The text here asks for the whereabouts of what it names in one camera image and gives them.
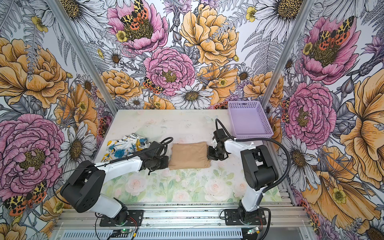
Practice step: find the beige garment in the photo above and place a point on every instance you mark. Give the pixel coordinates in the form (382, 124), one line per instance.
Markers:
(189, 156)

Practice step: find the aluminium frame post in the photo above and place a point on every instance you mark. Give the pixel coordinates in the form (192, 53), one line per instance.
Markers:
(291, 40)
(70, 32)

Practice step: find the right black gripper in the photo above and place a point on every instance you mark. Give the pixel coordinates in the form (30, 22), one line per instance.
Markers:
(211, 156)

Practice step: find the printed white blue yellow shorts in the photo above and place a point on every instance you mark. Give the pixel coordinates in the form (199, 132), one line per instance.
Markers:
(124, 147)

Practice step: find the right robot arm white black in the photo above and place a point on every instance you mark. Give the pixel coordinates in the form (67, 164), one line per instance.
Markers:
(259, 170)

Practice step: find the lavender plastic basket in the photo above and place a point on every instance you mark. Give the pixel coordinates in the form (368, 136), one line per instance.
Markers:
(248, 120)

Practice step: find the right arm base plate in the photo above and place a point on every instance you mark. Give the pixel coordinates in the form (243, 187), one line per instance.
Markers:
(237, 217)

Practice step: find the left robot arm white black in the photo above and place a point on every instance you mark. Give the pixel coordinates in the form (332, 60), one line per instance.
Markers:
(83, 189)

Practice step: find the white vented cable duct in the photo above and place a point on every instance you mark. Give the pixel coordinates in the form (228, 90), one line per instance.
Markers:
(152, 234)

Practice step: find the aluminium mounting rail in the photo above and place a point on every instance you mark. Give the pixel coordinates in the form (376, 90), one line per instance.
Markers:
(201, 215)

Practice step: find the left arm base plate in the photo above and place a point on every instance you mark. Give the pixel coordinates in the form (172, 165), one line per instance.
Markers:
(135, 216)

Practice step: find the green circuit board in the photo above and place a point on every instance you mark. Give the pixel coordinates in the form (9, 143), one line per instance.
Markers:
(124, 234)

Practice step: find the left aluminium frame post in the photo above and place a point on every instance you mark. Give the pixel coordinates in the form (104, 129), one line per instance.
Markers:
(70, 32)

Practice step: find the right aluminium frame post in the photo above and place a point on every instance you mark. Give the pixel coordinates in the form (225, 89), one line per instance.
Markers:
(291, 40)

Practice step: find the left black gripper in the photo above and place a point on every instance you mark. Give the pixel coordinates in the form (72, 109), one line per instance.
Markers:
(164, 159)

